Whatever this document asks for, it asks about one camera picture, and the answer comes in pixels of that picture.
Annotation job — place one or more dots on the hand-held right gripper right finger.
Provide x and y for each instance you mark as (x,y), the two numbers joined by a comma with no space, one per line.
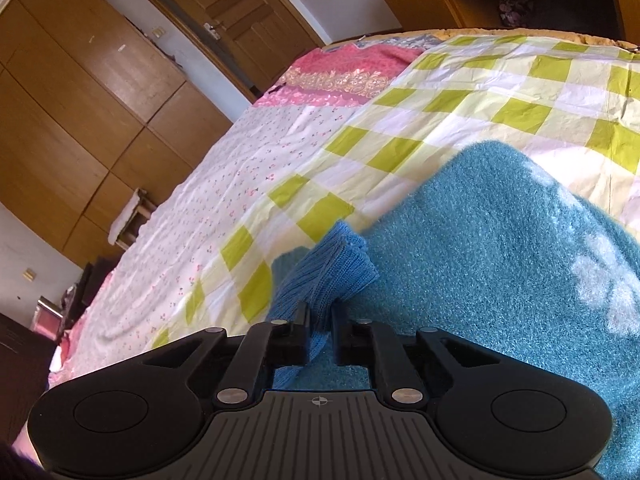
(336,321)

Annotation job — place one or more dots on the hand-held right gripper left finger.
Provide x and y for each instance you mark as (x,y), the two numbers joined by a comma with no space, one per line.
(301,319)

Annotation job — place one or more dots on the blue knit sweater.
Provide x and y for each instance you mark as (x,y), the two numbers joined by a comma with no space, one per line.
(325,270)

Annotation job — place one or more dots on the white floral bedsheet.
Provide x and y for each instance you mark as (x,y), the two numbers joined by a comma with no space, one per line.
(200,200)

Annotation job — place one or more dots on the teal fuzzy cloth white spots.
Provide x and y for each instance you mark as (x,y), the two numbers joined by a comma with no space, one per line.
(475,240)

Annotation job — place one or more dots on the wooden stool with white cloth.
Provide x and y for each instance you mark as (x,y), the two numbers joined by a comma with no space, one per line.
(127,210)

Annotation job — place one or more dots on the dark nightstand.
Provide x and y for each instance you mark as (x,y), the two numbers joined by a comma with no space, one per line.
(95,275)

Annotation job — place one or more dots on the pink box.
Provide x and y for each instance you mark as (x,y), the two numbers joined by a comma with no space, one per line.
(47,317)

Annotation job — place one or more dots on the pink embroidered blanket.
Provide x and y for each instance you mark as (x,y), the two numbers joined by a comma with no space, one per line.
(350,60)

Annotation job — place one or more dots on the floral patchwork bed sheet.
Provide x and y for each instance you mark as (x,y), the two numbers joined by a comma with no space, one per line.
(500,90)

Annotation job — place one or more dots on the dark cabinet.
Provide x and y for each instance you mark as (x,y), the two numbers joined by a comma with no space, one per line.
(17,345)

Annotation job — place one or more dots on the wooden door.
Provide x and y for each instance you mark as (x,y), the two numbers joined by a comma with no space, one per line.
(250,20)

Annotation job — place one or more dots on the wooden wardrobe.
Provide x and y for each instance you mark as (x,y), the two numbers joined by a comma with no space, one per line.
(75,85)

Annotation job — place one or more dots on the beige fuzzy blanket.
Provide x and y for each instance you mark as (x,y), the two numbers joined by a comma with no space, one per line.
(550,36)

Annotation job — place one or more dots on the dark floral cloth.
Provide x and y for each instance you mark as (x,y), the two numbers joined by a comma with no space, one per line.
(520,6)

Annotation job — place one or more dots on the wall socket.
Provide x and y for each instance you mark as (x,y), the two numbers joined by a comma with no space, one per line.
(29,274)

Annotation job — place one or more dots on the wall light switch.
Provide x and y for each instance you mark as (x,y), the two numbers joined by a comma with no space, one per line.
(159,31)

